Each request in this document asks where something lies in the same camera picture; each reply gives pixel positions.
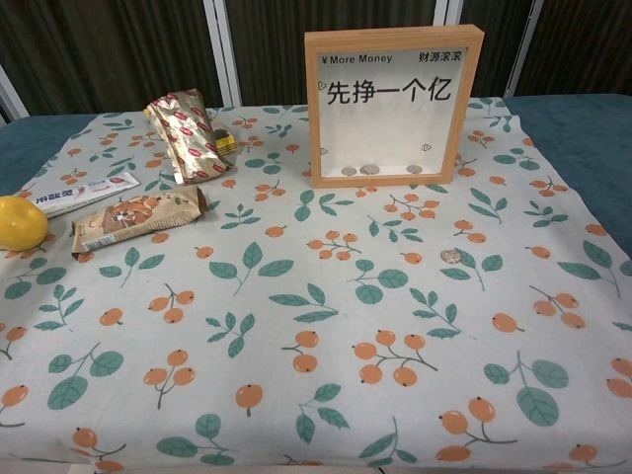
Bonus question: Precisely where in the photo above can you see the floral orange-fruit tablecloth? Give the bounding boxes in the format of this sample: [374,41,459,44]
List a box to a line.
[0,96,632,474]

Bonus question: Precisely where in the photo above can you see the dark folding screen white frames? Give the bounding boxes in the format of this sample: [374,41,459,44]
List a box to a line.
[0,0,632,124]

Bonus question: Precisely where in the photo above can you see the brown nut snack bar wrapper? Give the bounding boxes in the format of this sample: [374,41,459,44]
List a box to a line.
[71,185,206,262]

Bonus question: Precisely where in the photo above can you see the teal table cover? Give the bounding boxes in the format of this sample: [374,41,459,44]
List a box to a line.
[0,93,632,248]

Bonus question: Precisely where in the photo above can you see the small yellow black packet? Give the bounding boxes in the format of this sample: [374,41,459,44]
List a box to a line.
[211,126,238,157]

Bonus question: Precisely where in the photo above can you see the gold foil red-print snack bag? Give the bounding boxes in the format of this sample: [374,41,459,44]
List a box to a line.
[143,88,233,187]

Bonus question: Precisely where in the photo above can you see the white toothpaste box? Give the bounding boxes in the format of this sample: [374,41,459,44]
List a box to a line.
[30,172,139,219]

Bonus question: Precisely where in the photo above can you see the yellow lemon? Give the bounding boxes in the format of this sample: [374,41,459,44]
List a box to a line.
[0,196,49,251]

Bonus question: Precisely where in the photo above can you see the wooden frame coin bank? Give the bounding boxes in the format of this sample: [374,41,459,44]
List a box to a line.
[303,28,484,190]

